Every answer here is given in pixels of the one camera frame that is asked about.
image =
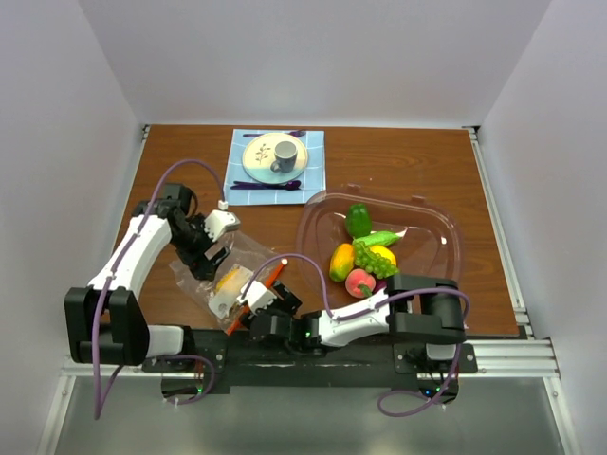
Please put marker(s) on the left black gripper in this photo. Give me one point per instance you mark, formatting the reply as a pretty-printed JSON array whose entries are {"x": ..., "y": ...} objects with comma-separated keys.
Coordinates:
[{"x": 199, "y": 264}]

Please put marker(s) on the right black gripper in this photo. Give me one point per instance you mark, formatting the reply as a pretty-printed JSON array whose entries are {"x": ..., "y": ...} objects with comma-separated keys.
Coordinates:
[{"x": 289, "y": 301}]

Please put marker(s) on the fake yellow pepper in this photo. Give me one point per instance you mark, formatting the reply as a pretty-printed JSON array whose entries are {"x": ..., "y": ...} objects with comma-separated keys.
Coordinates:
[{"x": 232, "y": 283}]

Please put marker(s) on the clear zip top bag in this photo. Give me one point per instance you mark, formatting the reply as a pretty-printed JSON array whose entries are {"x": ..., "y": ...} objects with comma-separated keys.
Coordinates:
[{"x": 220, "y": 297}]

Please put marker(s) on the fake orange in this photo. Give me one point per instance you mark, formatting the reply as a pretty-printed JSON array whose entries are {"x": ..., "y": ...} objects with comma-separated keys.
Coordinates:
[{"x": 342, "y": 262}]

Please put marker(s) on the fake red peach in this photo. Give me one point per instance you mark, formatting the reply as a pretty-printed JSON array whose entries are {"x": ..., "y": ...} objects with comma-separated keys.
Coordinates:
[{"x": 360, "y": 284}]

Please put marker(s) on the fake green grapes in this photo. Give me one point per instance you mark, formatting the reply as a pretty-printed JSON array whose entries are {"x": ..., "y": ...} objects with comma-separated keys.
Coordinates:
[{"x": 372, "y": 263}]

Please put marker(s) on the fake yellow lemon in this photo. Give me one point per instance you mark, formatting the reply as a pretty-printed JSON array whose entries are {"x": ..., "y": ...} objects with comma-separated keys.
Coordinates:
[{"x": 385, "y": 253}]

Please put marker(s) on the fake green cucumber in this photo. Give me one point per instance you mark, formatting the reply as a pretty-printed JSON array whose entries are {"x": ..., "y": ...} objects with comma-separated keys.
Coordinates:
[{"x": 378, "y": 238}]

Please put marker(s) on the fake green broccoli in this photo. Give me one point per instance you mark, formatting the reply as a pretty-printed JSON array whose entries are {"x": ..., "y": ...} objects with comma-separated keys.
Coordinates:
[{"x": 358, "y": 222}]

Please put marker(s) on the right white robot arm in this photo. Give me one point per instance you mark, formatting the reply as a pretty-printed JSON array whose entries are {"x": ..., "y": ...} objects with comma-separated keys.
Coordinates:
[{"x": 408, "y": 308}]

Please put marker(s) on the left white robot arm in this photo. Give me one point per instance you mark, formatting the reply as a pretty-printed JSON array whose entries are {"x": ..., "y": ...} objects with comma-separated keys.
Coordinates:
[{"x": 104, "y": 322}]

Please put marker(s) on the purple plastic spoon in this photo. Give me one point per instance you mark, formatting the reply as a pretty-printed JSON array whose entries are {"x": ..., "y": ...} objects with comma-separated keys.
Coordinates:
[{"x": 292, "y": 185}]

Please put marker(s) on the cream plate with plant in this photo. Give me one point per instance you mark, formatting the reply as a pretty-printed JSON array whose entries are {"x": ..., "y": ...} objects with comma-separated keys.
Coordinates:
[{"x": 259, "y": 155}]

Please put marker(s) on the grey mug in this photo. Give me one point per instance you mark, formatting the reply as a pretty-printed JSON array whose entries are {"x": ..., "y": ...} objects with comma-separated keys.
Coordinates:
[{"x": 285, "y": 157}]

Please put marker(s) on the blue checked cloth napkin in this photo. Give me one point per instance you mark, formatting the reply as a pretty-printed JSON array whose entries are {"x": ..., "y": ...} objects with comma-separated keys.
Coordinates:
[{"x": 313, "y": 178}]

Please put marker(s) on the purple plastic fork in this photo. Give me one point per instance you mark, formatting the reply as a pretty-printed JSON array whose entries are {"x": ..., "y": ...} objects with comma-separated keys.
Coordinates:
[{"x": 292, "y": 133}]

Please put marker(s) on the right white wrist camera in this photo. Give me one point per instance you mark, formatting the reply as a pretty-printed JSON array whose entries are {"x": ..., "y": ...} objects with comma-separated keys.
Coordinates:
[{"x": 256, "y": 298}]

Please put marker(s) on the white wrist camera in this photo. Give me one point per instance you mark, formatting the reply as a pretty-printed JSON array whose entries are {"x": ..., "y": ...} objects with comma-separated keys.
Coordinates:
[
  {"x": 220, "y": 221},
  {"x": 256, "y": 298}
]

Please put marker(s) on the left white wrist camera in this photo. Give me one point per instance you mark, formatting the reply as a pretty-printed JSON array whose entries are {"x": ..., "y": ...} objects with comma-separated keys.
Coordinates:
[{"x": 220, "y": 221}]

